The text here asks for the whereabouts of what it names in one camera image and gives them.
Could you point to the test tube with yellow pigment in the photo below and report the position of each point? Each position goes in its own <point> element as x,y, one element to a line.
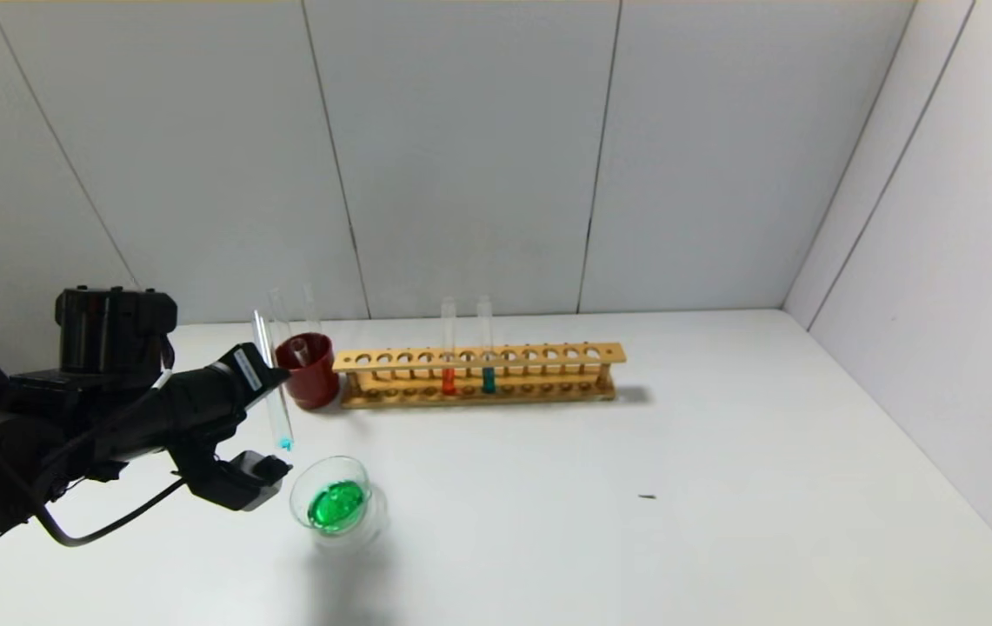
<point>279,313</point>

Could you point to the dark red cup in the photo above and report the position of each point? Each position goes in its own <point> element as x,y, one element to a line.
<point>313,387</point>

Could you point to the test tube with blue pigment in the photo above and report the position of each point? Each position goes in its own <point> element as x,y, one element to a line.
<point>278,426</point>

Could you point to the test tube with teal pigment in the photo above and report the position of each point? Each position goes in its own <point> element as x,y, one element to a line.
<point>488,381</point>

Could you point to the wooden test tube rack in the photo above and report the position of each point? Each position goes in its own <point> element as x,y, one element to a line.
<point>517,369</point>

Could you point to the clear glass beaker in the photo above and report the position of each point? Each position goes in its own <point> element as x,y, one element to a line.
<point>339,522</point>

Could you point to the white grey wrist camera box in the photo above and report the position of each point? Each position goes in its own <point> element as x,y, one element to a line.
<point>239,487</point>

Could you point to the short empty glass test tube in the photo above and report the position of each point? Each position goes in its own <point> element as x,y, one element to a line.
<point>300,352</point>

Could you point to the long empty glass test tube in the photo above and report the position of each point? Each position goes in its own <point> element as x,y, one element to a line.
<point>311,309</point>

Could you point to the test tube with orange pigment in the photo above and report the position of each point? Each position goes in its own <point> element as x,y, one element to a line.
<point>449,382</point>

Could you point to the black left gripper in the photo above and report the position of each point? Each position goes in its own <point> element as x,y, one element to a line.
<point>249,369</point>

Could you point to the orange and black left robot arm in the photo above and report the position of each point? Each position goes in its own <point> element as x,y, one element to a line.
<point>69,426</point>

